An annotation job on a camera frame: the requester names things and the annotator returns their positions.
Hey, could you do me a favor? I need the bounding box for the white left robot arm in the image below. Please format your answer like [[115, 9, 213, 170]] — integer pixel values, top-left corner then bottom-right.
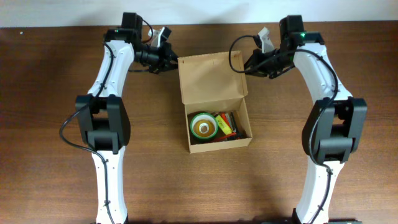
[[75, 12, 178, 223]]

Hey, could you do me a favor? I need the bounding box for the brown cardboard box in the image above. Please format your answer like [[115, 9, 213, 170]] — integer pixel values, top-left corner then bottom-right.
[[178, 51, 252, 154]]

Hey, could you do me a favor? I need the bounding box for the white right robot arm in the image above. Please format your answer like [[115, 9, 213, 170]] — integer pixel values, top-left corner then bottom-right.
[[243, 15, 368, 223]]

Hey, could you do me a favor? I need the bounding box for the small yellow tape roll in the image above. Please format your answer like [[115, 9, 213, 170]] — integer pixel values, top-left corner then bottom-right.
[[193, 119, 215, 138]]

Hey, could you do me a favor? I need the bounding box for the green tape roll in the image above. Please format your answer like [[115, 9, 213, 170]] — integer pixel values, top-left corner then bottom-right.
[[190, 113, 218, 141]]

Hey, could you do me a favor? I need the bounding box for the yellow highlighter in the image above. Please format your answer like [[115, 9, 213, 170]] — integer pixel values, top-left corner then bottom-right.
[[215, 115, 233, 135]]

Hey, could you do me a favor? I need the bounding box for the red stapler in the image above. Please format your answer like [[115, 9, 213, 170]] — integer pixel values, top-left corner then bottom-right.
[[221, 113, 237, 132]]

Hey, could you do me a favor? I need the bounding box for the red utility knife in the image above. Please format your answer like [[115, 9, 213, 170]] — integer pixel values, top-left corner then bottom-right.
[[212, 132, 243, 142]]

